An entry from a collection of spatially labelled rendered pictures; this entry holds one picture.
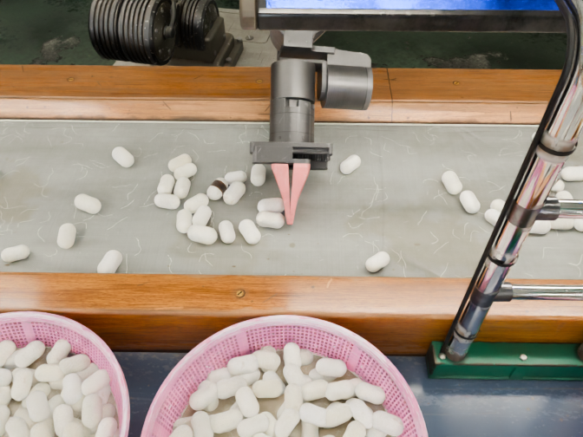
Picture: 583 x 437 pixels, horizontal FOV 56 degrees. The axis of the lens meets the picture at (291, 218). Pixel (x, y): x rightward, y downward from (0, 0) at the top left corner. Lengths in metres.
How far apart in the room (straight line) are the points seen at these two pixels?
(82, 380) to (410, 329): 0.36
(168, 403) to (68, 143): 0.45
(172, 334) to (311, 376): 0.17
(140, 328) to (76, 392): 0.09
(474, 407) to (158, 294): 0.38
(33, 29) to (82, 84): 1.84
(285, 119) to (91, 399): 0.38
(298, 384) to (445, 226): 0.29
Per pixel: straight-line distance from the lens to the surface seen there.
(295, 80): 0.69
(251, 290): 0.62
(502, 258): 0.50
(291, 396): 0.59
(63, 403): 0.64
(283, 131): 0.68
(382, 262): 0.66
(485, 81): 0.95
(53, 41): 2.67
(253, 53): 1.51
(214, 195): 0.73
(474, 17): 0.49
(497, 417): 0.69
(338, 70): 0.71
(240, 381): 0.60
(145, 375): 0.69
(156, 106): 0.89
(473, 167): 0.83
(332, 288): 0.63
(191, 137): 0.85
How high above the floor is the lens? 1.29
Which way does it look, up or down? 49 degrees down
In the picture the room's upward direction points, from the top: straight up
